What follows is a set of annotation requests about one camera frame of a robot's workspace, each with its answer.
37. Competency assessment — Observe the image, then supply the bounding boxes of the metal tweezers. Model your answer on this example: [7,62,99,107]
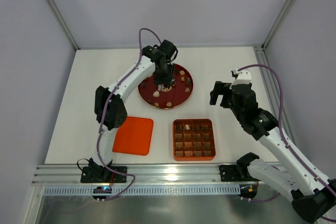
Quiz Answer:
[157,84,165,91]

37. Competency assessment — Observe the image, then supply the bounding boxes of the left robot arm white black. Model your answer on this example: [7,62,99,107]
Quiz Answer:
[89,40,178,182]

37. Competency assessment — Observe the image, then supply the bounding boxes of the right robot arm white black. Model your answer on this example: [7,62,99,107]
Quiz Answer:
[209,81,335,223]

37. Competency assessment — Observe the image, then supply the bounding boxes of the white heart chocolate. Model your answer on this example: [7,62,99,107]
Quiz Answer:
[153,91,160,97]

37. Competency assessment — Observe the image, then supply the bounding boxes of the orange chocolate box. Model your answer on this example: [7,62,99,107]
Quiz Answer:
[172,119,216,162]

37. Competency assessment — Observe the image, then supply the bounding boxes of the round dark red tray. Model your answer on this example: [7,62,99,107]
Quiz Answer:
[138,64,194,109]

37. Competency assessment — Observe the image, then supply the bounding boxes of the orange box lid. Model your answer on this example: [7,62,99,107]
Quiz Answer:
[112,116,154,156]

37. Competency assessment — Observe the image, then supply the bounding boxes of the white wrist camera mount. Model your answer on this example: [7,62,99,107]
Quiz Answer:
[229,69,251,89]

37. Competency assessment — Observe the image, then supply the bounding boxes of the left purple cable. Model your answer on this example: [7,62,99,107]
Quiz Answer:
[96,27,162,201]

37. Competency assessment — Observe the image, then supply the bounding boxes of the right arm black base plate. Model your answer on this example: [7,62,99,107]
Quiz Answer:
[219,164,257,182]

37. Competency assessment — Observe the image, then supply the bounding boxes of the slotted cable duct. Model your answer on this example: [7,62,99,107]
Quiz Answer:
[43,184,240,196]

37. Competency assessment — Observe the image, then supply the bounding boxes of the aluminium front rail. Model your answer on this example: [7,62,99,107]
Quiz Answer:
[31,163,289,187]

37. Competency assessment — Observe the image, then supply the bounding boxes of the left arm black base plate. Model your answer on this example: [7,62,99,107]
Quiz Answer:
[80,166,127,184]

